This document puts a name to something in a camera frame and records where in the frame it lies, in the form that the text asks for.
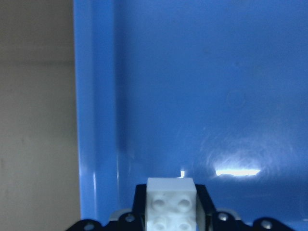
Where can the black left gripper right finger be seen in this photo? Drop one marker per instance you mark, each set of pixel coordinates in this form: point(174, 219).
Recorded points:
point(204, 204)

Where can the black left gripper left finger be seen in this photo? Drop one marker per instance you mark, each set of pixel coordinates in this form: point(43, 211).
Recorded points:
point(139, 203)

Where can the white block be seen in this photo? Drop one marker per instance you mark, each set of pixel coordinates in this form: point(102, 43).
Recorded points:
point(170, 204)

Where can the blue plastic tray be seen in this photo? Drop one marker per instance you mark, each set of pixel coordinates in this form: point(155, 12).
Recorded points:
point(214, 90)

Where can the brown paper table cover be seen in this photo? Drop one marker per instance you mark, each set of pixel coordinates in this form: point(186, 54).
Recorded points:
point(39, 189)

